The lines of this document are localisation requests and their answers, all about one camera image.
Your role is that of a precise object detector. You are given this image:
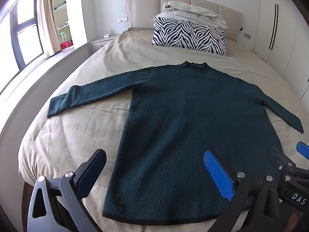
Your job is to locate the bed with beige sheet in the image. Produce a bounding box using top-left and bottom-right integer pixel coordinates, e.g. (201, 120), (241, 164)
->
(0, 26), (309, 232)

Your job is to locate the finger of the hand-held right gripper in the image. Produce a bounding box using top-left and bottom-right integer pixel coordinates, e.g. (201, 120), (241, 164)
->
(296, 142), (309, 162)
(270, 146), (297, 175)

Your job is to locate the dark green sweater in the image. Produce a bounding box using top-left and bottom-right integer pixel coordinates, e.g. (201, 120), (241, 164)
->
(47, 61), (304, 224)

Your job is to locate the dark framed window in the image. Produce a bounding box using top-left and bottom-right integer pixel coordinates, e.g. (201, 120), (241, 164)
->
(0, 0), (45, 95)

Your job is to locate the zebra print pillow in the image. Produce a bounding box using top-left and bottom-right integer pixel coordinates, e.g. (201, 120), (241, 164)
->
(152, 14), (228, 57)

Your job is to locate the white wall shelf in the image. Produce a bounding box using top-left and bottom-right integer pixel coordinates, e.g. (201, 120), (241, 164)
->
(52, 0), (88, 54)

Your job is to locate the white nightstand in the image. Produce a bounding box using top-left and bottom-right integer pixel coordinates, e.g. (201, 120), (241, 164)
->
(91, 35), (119, 53)

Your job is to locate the beige padded headboard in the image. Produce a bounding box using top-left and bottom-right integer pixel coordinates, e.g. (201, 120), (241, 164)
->
(126, 0), (243, 44)

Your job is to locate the black wardrobe handle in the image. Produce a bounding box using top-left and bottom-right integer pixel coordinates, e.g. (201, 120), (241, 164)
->
(271, 4), (279, 51)
(268, 3), (277, 51)

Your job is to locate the crumpled white duvet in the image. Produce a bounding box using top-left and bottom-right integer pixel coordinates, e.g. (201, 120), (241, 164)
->
(162, 1), (229, 29)

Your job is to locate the white wardrobe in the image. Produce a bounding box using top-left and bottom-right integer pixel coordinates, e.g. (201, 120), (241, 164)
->
(255, 0), (309, 102)

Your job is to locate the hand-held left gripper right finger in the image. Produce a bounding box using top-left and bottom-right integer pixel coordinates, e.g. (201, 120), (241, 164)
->
(203, 150), (282, 232)

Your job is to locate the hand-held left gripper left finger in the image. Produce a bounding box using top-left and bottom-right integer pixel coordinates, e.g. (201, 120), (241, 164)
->
(27, 149), (107, 232)

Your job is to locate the beige curtain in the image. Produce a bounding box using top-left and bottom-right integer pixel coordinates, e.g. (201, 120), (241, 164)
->
(36, 0), (59, 58)

